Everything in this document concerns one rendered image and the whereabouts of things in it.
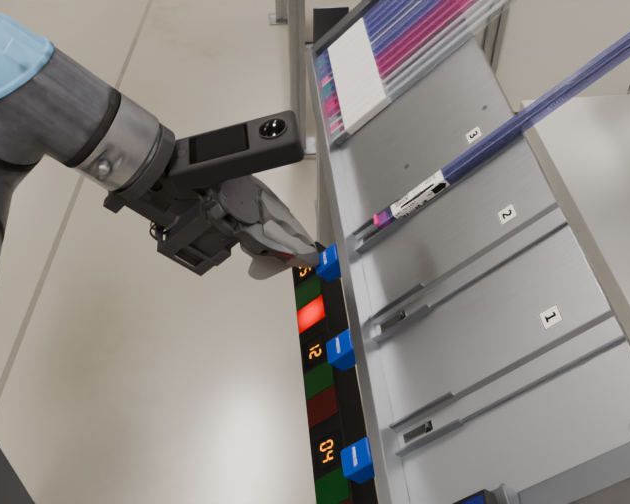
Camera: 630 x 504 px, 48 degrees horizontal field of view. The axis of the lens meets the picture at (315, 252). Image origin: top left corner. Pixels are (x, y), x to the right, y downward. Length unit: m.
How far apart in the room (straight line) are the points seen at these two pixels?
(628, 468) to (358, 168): 0.44
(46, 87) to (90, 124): 0.04
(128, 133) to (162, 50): 1.93
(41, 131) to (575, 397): 0.43
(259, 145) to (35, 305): 1.18
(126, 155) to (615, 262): 0.57
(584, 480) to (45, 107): 0.45
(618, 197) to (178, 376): 0.92
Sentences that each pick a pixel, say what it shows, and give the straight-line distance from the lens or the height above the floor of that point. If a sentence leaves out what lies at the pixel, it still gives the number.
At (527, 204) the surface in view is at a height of 0.84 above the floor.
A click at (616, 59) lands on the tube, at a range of 0.65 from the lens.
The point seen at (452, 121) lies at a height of 0.81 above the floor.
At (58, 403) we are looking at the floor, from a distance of 1.54.
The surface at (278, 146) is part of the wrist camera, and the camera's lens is 0.59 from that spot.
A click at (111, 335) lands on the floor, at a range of 1.61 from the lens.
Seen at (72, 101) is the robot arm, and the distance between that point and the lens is 0.58.
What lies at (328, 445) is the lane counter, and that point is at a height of 0.66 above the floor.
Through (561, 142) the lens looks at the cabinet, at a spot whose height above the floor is 0.62.
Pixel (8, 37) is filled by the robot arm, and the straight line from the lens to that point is 0.57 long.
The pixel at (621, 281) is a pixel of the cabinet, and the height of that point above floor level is 0.62.
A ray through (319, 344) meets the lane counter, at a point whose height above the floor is 0.66.
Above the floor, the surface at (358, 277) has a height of 0.73.
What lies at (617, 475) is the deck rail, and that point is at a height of 0.83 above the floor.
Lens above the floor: 1.22
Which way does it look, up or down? 46 degrees down
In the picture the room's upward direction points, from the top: straight up
